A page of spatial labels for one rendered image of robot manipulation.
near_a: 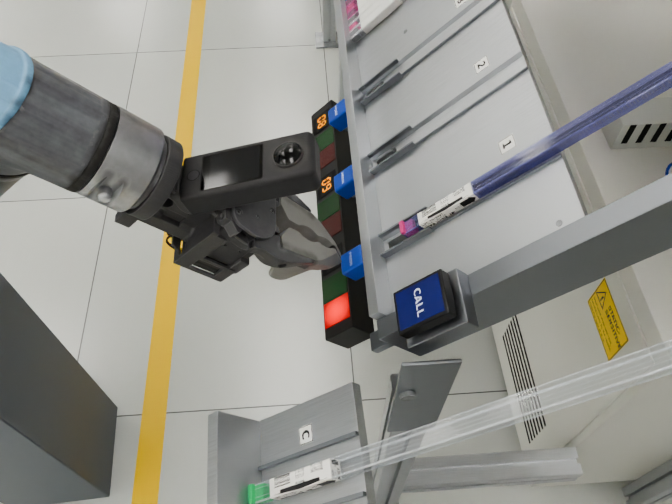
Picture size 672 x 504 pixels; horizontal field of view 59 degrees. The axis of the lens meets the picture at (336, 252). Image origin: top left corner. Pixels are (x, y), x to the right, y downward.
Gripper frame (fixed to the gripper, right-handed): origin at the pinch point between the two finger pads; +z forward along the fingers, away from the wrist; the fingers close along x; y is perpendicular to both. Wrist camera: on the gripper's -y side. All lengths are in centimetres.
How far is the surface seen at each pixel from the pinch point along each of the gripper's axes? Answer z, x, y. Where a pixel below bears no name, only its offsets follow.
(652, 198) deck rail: 2.0, 9.2, -27.4
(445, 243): 3.3, 3.2, -10.5
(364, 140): 2.3, -14.4, -3.6
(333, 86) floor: 56, -110, 46
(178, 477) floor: 29, 2, 73
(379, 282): 1.8, 4.6, -3.6
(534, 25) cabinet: 32, -49, -19
